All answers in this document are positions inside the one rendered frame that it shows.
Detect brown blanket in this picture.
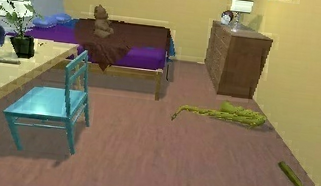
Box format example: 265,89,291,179
70,16,172,79

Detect brown chest of drawers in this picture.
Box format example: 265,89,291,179
200,19,276,102

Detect brown teddy bear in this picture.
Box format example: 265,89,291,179
90,3,118,40

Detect round alarm clock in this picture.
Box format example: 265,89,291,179
220,8,235,27

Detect teal wooden chair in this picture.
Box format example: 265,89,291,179
0,41,99,159

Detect white table lamp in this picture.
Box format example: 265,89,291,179
227,0,256,33

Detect blue pillow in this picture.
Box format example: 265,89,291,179
31,9,74,31

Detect grey headboard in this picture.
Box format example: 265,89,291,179
0,0,66,39

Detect green plant in black pot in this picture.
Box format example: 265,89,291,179
0,0,46,61

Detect green baseball bat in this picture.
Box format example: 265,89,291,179
275,160,316,186

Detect purple bed with wooden frame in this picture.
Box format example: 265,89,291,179
0,8,180,103

